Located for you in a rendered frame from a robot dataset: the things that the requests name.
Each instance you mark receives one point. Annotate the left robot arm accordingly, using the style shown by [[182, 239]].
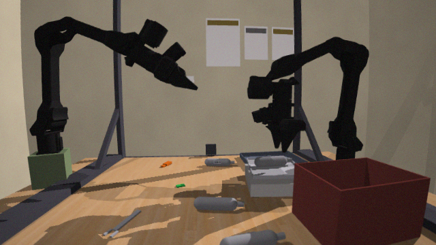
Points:
[[353, 59]]

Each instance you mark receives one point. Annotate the orange stepped block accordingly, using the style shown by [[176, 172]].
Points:
[[166, 164]]

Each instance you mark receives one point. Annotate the grey spanner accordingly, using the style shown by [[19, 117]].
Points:
[[122, 224]]

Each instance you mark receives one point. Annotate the grey gas cylinder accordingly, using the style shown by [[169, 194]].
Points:
[[217, 203], [218, 162], [271, 161], [265, 237]]

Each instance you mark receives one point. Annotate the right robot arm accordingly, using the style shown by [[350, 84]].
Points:
[[50, 42]]

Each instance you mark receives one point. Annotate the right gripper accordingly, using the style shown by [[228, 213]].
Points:
[[171, 72]]

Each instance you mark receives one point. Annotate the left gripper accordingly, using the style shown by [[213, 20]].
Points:
[[284, 131]]

